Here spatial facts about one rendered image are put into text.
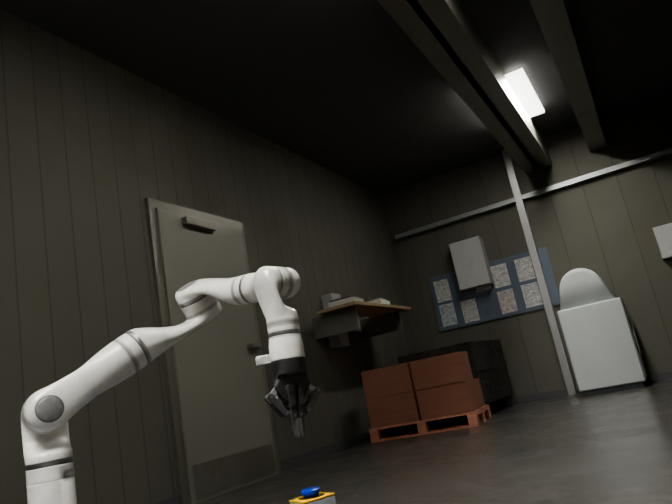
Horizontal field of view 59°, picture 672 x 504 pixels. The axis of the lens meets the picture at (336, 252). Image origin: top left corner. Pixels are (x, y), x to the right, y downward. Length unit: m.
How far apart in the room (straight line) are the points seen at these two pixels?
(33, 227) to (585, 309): 5.55
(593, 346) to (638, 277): 1.21
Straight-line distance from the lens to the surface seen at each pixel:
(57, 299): 3.90
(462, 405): 5.90
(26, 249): 3.87
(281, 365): 1.25
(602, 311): 7.16
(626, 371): 7.15
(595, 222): 8.05
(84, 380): 1.42
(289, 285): 1.29
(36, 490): 1.43
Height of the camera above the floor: 0.50
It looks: 14 degrees up
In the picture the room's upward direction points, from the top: 11 degrees counter-clockwise
